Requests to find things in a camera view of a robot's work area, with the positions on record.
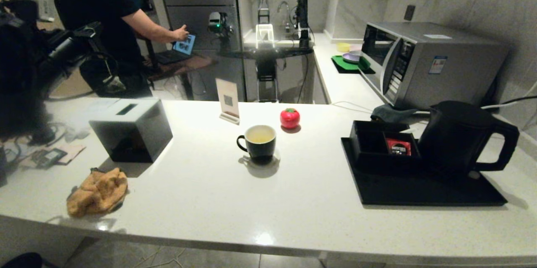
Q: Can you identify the black electric kettle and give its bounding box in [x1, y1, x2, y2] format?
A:
[417, 100, 521, 176]

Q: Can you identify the person in black shirt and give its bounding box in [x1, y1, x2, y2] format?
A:
[46, 0, 190, 99]

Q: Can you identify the white crumpled plastic wrapper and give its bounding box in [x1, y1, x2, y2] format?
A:
[67, 127, 91, 142]

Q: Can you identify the open black laptop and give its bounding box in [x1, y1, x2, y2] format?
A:
[157, 33, 197, 65]

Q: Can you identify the brown wooden desk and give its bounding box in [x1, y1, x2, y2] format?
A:
[145, 54, 214, 101]

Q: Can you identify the pink paper card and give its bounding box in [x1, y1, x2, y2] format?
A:
[59, 144, 87, 164]

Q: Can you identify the black tissue box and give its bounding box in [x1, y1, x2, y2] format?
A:
[89, 99, 173, 164]

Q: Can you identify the QR code sign stand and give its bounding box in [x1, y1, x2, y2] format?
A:
[216, 78, 241, 125]

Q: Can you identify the orange crumpled cloth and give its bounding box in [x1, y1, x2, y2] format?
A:
[67, 168, 128, 219]

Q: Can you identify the robot torso column lit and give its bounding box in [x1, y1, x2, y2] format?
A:
[255, 0, 280, 103]

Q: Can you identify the black mug white inside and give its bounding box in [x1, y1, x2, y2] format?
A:
[236, 125, 277, 164]

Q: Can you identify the chrome kitchen faucet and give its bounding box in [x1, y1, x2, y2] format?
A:
[277, 1, 292, 33]

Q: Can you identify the red tomato-shaped timer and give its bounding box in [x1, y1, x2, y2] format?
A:
[280, 108, 300, 129]

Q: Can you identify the green silicone mat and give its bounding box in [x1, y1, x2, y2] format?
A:
[331, 55, 376, 74]

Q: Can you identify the black compartment organizer box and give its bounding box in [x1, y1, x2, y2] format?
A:
[351, 120, 422, 169]

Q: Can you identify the red coffee sachet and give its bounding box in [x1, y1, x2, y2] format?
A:
[387, 138, 414, 157]

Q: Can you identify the black rectangular tray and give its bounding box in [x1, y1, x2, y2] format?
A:
[341, 137, 508, 207]

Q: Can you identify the silver microwave oven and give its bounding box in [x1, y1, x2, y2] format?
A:
[361, 21, 510, 110]

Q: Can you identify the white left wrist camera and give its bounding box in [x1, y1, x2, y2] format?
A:
[17, 0, 56, 22]

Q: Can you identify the thin white cable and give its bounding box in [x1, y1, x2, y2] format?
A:
[331, 101, 374, 113]

